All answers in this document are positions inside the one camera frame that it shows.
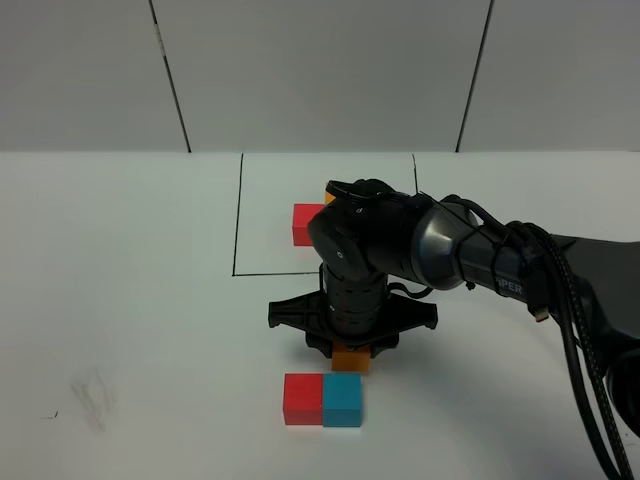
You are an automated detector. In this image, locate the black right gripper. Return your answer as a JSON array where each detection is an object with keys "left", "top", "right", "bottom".
[{"left": 268, "top": 264, "right": 438, "bottom": 358}]

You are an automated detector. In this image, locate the blue cube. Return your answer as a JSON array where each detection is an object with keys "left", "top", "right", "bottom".
[{"left": 322, "top": 373, "right": 363, "bottom": 428}]

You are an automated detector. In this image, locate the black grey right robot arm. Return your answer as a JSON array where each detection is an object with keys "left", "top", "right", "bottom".
[{"left": 268, "top": 179, "right": 639, "bottom": 479}]

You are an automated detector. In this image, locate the red template cube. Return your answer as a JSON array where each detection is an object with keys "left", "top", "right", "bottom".
[{"left": 292, "top": 203, "right": 324, "bottom": 247}]

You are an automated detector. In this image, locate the black braided cable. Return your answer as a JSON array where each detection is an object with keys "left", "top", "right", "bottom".
[{"left": 439, "top": 195, "right": 637, "bottom": 480}]

